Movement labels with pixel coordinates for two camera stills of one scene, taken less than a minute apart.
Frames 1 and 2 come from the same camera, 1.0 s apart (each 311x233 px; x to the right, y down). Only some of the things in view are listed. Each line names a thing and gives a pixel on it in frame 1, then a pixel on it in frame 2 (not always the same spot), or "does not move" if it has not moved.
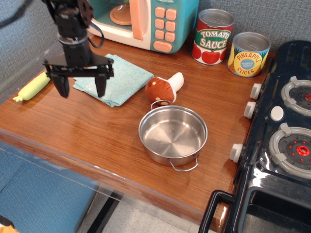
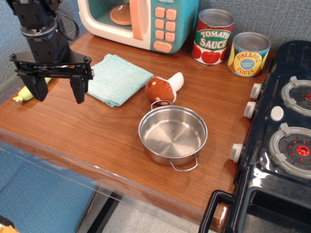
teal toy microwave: (164, 26) does not move
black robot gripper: (78, 59) → (51, 56)
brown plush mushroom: (159, 89) does not move
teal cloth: (127, 79) does not move
